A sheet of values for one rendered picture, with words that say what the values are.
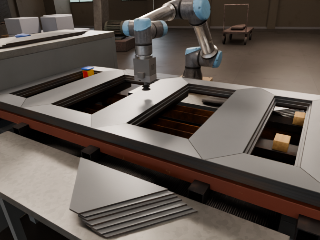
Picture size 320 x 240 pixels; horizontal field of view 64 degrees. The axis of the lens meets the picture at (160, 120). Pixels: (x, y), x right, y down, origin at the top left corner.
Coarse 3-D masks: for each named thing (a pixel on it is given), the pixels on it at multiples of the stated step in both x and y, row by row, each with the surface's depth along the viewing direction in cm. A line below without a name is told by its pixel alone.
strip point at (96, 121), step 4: (92, 116) 106; (96, 116) 106; (92, 120) 102; (96, 120) 102; (100, 120) 102; (104, 120) 102; (108, 120) 101; (112, 120) 101; (92, 124) 99; (96, 124) 99; (100, 124) 99; (104, 124) 98; (108, 124) 98; (112, 124) 98; (116, 124) 98
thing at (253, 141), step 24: (96, 72) 175; (24, 96) 143; (72, 96) 131; (168, 96) 125; (48, 120) 110; (144, 120) 108; (264, 120) 101; (120, 144) 92; (144, 144) 85; (216, 168) 74; (288, 192) 65; (312, 192) 62
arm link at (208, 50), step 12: (180, 0) 144; (192, 0) 140; (204, 0) 139; (180, 12) 145; (192, 12) 141; (204, 12) 141; (192, 24) 148; (204, 24) 150; (204, 36) 156; (204, 48) 165; (216, 48) 171; (204, 60) 174; (216, 60) 172
